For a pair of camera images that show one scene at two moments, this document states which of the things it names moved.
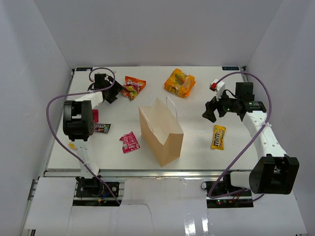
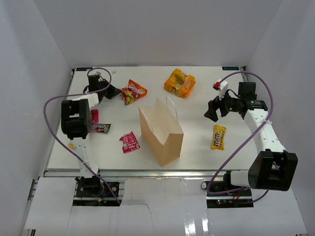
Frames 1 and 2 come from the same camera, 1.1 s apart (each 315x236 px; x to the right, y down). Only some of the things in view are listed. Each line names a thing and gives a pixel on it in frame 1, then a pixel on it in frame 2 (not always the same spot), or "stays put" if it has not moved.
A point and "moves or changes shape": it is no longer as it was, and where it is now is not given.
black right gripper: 211,106 stays put
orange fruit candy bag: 132,87 moves or changes shape
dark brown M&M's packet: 101,127 stays put
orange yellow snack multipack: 179,83 stays put
